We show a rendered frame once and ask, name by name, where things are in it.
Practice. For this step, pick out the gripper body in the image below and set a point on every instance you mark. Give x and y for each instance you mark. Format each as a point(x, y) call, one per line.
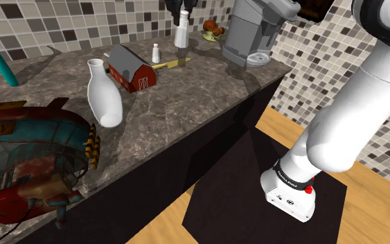
point(188, 3)

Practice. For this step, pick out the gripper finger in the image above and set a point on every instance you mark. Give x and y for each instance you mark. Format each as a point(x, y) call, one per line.
point(176, 17)

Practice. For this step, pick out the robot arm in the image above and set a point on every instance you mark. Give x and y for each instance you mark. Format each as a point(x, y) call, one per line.
point(350, 118)

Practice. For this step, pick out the tall white shaker bottle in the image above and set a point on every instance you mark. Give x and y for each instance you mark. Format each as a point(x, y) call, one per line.
point(181, 33)

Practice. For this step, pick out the brown mushroom figure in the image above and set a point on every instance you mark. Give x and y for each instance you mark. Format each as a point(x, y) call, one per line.
point(212, 28)

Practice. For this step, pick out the small white shaker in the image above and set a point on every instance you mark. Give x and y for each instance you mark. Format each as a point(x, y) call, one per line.
point(156, 54)

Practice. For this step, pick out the grey coffee machine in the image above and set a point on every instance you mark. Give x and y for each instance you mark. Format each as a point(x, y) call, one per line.
point(248, 30)

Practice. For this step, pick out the red toy barn grey roof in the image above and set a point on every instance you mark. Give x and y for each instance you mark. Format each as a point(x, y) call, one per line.
point(130, 69)

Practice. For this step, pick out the white vase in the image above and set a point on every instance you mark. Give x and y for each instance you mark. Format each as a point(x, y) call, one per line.
point(105, 98)

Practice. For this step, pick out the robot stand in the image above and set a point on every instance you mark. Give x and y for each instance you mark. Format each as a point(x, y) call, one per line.
point(228, 202)

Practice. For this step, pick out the rusty teal red machine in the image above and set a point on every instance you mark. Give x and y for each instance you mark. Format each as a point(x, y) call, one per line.
point(36, 152)

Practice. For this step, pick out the dark wooden wall frame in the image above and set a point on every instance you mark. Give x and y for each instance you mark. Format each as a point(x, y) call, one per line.
point(314, 8)

